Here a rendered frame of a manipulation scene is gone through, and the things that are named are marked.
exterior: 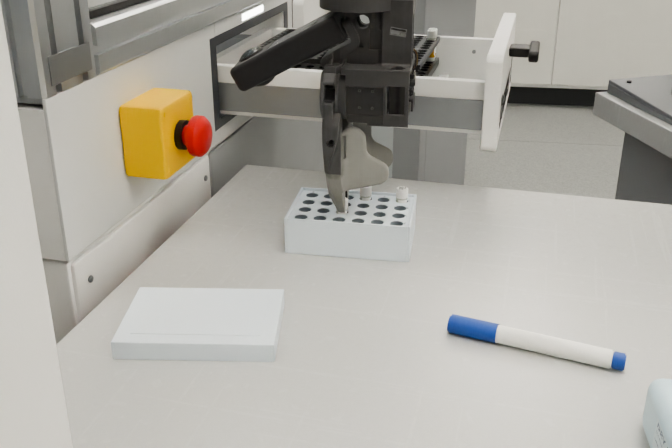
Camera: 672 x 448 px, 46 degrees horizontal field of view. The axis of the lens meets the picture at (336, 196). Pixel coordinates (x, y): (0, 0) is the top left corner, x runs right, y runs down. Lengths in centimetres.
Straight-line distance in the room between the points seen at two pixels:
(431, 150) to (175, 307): 143
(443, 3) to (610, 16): 216
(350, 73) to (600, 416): 35
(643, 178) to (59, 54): 99
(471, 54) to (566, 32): 290
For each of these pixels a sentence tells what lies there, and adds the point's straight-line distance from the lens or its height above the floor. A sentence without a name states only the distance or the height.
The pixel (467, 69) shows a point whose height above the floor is 85.
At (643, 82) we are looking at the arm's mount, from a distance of 142.
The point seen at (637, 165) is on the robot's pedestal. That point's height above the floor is 66.
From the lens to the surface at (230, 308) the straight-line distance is 66.
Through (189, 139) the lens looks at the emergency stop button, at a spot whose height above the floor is 88.
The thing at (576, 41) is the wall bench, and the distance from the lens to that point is 404.
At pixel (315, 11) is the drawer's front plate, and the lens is 130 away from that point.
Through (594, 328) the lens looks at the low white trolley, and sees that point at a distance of 70.
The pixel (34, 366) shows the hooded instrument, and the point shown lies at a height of 97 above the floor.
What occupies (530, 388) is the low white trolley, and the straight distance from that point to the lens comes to 61.
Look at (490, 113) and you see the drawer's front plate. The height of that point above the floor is 86.
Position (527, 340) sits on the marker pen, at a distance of 64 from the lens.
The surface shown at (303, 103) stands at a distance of 94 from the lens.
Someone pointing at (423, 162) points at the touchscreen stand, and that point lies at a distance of 203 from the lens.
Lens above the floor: 111
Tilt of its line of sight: 23 degrees down
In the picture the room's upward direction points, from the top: straight up
